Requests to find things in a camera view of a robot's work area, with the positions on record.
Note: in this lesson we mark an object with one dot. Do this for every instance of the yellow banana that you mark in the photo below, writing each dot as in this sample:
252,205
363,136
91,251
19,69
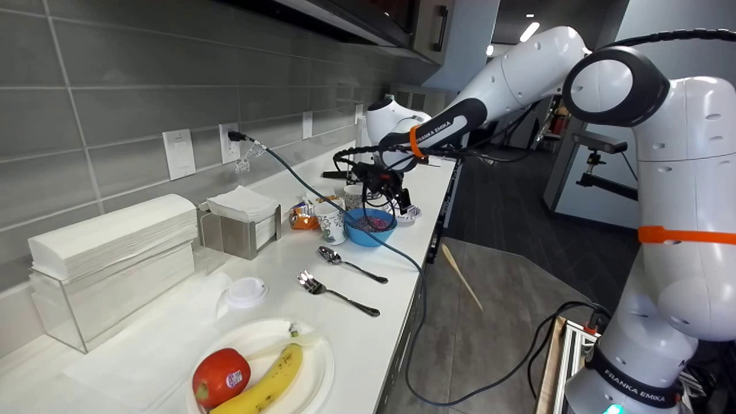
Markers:
271,384

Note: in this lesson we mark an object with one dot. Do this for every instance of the white round lid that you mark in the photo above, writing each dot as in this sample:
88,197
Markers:
244,293

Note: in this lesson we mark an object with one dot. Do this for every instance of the blue plastic bowl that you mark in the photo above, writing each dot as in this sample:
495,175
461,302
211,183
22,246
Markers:
368,231

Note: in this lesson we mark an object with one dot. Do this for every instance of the white plate with fruit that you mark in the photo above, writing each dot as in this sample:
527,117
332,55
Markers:
261,343

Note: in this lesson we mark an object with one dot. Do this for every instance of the orange snack packet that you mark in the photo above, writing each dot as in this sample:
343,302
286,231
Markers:
305,218

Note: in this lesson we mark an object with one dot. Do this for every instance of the silver fork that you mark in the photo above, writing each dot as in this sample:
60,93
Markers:
314,286

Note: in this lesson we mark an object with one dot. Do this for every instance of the black kitchen tongs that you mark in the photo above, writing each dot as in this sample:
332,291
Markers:
337,175

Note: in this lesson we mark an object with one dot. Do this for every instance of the red apple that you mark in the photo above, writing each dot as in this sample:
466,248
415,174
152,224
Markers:
218,378

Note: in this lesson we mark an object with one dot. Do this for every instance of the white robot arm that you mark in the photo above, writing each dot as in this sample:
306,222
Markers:
682,289

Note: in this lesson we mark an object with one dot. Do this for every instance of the napkin holder with napkins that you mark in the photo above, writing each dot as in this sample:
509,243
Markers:
240,222

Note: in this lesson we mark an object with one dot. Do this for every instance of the wooden cooking spoon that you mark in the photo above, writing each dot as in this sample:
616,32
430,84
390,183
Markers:
461,275

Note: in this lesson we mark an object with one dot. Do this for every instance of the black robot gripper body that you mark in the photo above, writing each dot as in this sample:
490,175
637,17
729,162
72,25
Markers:
377,180

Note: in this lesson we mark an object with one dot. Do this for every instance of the silver spoon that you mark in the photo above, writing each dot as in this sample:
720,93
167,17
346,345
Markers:
337,257

